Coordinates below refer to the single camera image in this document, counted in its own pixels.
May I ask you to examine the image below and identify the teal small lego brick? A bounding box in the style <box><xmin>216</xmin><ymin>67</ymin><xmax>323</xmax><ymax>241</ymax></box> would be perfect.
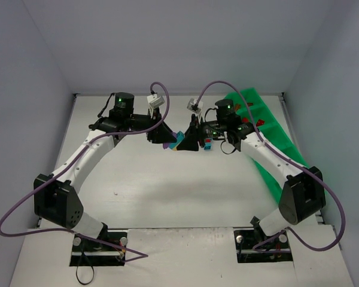
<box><xmin>177</xmin><ymin>131</ymin><xmax>185</xmax><ymax>143</ymax></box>

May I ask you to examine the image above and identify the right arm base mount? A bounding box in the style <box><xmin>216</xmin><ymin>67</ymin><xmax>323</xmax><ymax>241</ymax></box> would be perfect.
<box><xmin>233</xmin><ymin>229</ymin><xmax>293</xmax><ymax>264</ymax></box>

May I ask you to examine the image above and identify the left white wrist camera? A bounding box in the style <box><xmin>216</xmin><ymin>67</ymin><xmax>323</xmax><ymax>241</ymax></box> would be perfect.
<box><xmin>147</xmin><ymin>93</ymin><xmax>165</xmax><ymax>111</ymax></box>

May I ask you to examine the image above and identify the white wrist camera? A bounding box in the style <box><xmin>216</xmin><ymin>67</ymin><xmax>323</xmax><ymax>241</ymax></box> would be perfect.
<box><xmin>187</xmin><ymin>98</ymin><xmax>203</xmax><ymax>114</ymax></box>
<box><xmin>147</xmin><ymin>93</ymin><xmax>165</xmax><ymax>111</ymax></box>

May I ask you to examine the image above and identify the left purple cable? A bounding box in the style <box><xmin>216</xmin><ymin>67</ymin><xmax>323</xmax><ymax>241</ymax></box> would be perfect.
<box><xmin>0</xmin><ymin>82</ymin><xmax>170</xmax><ymax>265</ymax></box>

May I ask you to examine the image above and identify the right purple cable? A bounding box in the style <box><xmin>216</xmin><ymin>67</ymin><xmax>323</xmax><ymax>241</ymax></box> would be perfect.
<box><xmin>197</xmin><ymin>80</ymin><xmax>347</xmax><ymax>254</ymax></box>

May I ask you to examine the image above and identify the purple cable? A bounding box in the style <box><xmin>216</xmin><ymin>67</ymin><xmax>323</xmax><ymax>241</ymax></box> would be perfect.
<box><xmin>0</xmin><ymin>82</ymin><xmax>170</xmax><ymax>265</ymax></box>
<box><xmin>197</xmin><ymin>80</ymin><xmax>347</xmax><ymax>254</ymax></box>

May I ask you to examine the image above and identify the small teal lego cube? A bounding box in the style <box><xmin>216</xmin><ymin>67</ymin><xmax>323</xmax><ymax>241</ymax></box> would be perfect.
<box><xmin>203</xmin><ymin>143</ymin><xmax>212</xmax><ymax>151</ymax></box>

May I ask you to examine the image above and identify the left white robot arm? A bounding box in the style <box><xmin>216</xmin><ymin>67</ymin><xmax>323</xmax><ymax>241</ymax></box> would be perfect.
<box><xmin>34</xmin><ymin>92</ymin><xmax>176</xmax><ymax>241</ymax></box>

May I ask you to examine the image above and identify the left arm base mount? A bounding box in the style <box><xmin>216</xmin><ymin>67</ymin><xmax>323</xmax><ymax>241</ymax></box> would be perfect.
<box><xmin>69</xmin><ymin>235</ymin><xmax>126</xmax><ymax>267</ymax></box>

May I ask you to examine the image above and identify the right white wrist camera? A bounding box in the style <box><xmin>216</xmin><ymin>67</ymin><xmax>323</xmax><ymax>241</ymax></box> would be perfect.
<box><xmin>187</xmin><ymin>98</ymin><xmax>203</xmax><ymax>114</ymax></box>

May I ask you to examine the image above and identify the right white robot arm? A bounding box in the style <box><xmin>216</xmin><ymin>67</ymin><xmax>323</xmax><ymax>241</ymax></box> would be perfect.
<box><xmin>177</xmin><ymin>99</ymin><xmax>326</xmax><ymax>237</ymax></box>

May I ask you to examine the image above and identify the red lego brick single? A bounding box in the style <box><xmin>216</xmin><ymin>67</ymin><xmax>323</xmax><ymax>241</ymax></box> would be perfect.
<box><xmin>255</xmin><ymin>119</ymin><xmax>265</xmax><ymax>127</ymax></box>

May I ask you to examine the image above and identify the green compartment tray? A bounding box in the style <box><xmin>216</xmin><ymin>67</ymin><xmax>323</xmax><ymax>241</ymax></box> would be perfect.
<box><xmin>220</xmin><ymin>87</ymin><xmax>327</xmax><ymax>212</ymax></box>

